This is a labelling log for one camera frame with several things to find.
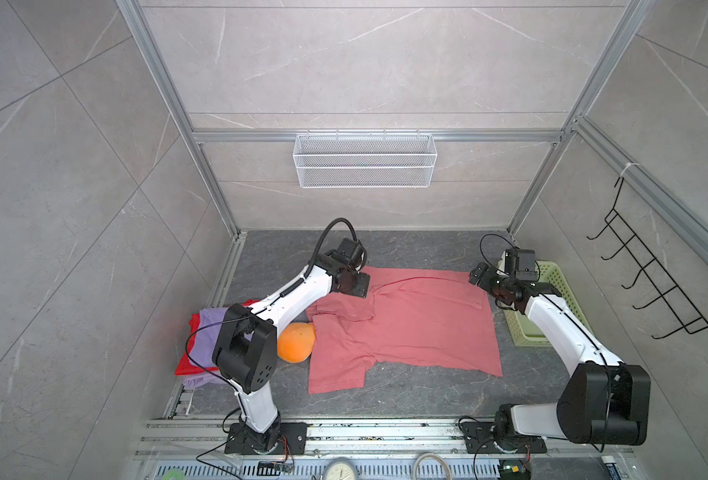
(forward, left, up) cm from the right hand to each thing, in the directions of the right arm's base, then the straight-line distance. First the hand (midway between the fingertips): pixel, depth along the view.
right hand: (481, 275), depth 88 cm
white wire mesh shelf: (+38, +34, +16) cm, 53 cm away
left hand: (0, +37, -1) cm, 37 cm away
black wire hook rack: (-19, -30, +18) cm, 39 cm away
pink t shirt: (-6, +14, -15) cm, 22 cm away
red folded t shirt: (-22, +85, -8) cm, 89 cm away
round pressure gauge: (-46, +42, -10) cm, 63 cm away
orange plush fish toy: (-17, +55, -6) cm, 58 cm away
